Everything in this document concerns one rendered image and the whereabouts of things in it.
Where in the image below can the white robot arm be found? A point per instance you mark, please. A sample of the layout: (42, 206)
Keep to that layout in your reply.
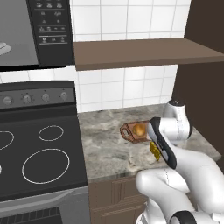
(186, 180)

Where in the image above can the brown wooden cutting board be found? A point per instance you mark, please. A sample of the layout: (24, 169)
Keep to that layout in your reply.
(128, 132)

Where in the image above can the brown potato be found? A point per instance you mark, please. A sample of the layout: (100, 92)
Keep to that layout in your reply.
(140, 130)

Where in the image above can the yellow cheese wedge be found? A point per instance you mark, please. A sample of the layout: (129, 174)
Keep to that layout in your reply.
(155, 151)

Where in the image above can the black microwave oven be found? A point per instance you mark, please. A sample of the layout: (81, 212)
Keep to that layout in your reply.
(54, 29)

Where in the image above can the grey stove knob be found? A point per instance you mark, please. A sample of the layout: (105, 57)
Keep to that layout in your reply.
(7, 101)
(63, 95)
(27, 99)
(45, 97)

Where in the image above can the black stove with hob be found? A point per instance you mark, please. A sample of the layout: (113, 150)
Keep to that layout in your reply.
(43, 140)

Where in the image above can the brown drawer front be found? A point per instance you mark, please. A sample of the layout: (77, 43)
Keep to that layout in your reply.
(116, 189)

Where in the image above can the dark brown tall cupboard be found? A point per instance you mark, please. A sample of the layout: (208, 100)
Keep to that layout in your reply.
(201, 87)

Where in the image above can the brown cupboard door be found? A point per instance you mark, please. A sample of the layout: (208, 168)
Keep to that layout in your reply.
(116, 215)

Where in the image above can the grey oven door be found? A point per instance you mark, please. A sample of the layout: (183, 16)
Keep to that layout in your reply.
(70, 208)

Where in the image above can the white round plate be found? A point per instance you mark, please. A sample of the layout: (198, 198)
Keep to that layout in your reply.
(4, 48)

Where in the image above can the brown wooden wall shelf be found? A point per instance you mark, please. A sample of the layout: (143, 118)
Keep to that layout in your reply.
(140, 54)

